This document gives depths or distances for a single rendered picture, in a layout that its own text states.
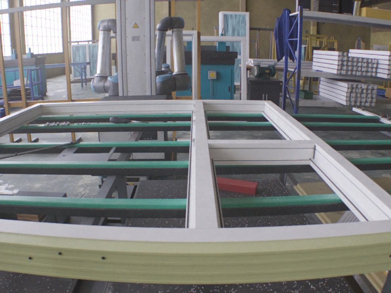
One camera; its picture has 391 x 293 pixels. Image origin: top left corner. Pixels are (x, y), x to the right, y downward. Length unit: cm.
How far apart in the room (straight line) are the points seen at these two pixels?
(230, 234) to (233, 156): 55
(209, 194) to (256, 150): 42
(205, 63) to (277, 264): 498
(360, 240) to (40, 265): 57
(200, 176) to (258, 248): 32
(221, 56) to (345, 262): 498
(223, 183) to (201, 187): 77
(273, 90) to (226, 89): 82
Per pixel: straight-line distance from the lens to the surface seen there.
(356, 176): 88
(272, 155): 109
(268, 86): 538
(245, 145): 106
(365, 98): 580
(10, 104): 485
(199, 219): 60
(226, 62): 544
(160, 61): 325
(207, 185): 74
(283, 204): 84
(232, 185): 149
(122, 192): 126
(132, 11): 291
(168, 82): 299
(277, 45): 631
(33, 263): 62
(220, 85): 548
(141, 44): 287
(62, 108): 206
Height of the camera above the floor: 124
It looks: 18 degrees down
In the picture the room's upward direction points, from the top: straight up
